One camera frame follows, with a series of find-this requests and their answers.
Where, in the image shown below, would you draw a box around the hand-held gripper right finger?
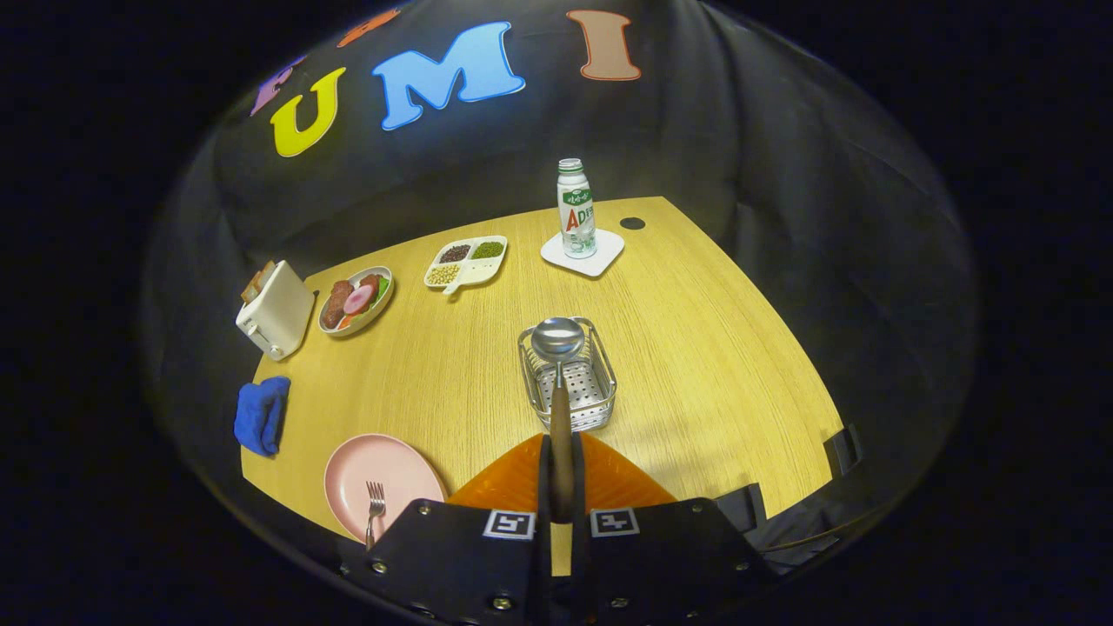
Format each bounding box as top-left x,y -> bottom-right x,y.
570,433 -> 775,626

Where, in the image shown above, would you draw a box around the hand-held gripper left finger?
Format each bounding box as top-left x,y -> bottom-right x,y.
341,433 -> 557,626

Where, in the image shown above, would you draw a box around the metal fork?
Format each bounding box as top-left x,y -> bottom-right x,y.
364,481 -> 386,551

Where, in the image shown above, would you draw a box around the metal spoon with wooden handle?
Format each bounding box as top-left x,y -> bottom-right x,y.
530,316 -> 586,523

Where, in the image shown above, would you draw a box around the black table clamp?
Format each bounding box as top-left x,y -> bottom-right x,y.
715,483 -> 766,531
823,423 -> 863,477

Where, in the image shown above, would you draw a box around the pink plate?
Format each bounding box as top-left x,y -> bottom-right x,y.
323,433 -> 449,544

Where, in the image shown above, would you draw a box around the blue cloth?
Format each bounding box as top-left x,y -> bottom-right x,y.
233,376 -> 292,457

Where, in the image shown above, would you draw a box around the grey plate of food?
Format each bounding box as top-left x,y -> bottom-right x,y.
317,265 -> 395,337

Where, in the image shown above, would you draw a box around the brown meat piece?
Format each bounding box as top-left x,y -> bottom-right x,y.
323,280 -> 355,330

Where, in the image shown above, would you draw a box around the white divided dish of beans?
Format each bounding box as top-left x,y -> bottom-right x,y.
423,236 -> 509,296

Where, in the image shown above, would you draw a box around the white square coaster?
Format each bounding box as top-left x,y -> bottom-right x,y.
540,228 -> 625,278

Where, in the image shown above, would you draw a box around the white toaster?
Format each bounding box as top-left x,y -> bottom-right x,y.
236,260 -> 316,362

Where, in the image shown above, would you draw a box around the toast slices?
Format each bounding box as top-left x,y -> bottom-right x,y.
241,260 -> 277,303

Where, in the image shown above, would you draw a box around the white milk bottle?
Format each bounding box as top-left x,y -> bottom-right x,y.
556,158 -> 597,259

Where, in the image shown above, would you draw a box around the black backdrop cloth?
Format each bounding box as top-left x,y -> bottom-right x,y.
143,0 -> 979,575

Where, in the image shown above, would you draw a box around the metal wire basket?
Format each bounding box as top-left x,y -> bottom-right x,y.
518,316 -> 618,433

